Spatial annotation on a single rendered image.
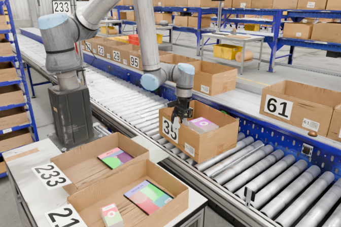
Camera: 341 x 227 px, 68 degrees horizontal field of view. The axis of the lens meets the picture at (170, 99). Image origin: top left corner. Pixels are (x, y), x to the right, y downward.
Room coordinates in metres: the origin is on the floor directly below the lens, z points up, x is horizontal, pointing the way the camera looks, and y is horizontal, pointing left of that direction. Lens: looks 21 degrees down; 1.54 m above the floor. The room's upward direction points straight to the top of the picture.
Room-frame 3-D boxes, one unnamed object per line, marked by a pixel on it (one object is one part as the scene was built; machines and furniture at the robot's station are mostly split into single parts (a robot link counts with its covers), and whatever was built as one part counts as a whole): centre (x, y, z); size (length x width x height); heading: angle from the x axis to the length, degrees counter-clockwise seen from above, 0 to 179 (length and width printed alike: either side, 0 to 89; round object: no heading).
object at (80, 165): (1.04, 0.34, 0.80); 0.38 x 0.28 x 0.10; 135
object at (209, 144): (1.35, -0.16, 0.83); 0.39 x 0.29 x 0.17; 35
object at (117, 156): (1.10, 0.27, 0.78); 0.19 x 0.14 x 0.02; 45
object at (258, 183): (1.04, -0.48, 0.72); 0.52 x 0.05 x 0.05; 129
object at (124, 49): (2.90, 0.46, 0.96); 0.39 x 0.29 x 0.17; 39
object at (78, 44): (2.13, 0.77, 1.11); 0.12 x 0.05 x 0.88; 39
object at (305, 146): (1.14, -0.71, 0.81); 0.05 x 0.02 x 0.07; 39
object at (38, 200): (1.03, 0.39, 0.74); 1.00 x 0.58 x 0.03; 42
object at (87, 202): (0.78, 0.16, 0.80); 0.38 x 0.28 x 0.10; 133
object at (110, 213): (0.72, 0.22, 0.78); 0.10 x 0.06 x 0.05; 30
